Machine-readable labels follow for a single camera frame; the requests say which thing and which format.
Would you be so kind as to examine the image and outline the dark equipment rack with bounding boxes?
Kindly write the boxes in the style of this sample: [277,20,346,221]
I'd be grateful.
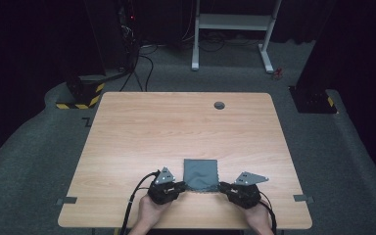
[117,0,142,73]

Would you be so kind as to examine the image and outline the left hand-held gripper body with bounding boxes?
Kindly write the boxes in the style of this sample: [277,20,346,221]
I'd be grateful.
[147,165,179,206]

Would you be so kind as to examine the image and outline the person's right hand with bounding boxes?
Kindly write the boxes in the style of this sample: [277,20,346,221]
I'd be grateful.
[243,204,272,229]

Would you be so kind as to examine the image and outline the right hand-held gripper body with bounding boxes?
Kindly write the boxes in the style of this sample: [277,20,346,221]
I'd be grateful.
[228,171,270,210]

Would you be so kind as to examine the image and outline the white metal stand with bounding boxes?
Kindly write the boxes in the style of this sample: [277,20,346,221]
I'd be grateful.
[190,0,283,74]

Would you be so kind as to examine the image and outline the grey tape strip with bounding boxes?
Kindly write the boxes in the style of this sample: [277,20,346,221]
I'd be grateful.
[56,196,78,207]
[293,194,315,204]

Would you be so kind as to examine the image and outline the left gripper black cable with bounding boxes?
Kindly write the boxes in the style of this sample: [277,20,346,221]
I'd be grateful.
[119,169,162,235]

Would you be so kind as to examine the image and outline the black yellow striped base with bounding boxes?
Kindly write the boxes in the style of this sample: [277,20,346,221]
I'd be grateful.
[56,73,106,111]

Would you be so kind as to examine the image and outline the grey cloth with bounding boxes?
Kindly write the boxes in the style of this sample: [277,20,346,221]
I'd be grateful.
[183,159,220,194]

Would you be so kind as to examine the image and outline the black floor cables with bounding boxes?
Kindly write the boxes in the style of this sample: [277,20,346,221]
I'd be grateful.
[118,43,160,93]

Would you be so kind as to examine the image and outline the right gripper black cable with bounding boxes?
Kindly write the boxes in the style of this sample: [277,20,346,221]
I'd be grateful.
[258,191,278,235]

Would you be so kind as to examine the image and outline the black base with yellow mark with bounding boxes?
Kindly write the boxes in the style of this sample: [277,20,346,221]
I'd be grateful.
[288,85,338,115]

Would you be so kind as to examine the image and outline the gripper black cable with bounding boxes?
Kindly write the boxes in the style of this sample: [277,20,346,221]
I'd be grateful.
[258,191,278,235]
[119,169,162,235]

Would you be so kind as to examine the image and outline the person's left hand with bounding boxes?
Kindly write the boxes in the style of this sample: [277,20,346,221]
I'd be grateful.
[137,195,167,226]

